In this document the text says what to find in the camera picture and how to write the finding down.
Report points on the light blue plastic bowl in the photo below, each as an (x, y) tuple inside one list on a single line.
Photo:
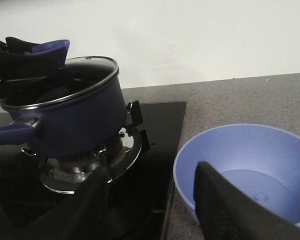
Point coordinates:
[(261, 161)]

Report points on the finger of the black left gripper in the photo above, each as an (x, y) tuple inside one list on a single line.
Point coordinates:
[(33, 84), (19, 57)]

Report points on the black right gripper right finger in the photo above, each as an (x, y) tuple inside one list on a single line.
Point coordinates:
[(226, 213)]

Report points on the black glass gas cooktop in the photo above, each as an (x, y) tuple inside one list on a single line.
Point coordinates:
[(137, 200)]

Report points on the black round gas burner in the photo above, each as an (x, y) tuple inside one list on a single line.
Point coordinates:
[(77, 168)]

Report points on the glass lid with blue knob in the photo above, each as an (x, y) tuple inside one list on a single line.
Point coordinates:
[(85, 74)]

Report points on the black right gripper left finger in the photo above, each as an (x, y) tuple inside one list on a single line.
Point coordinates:
[(78, 217)]

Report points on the black pot support grate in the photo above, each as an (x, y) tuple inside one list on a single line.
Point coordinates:
[(137, 117)]

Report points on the dark blue cooking pot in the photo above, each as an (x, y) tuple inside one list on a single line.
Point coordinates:
[(111, 93)]

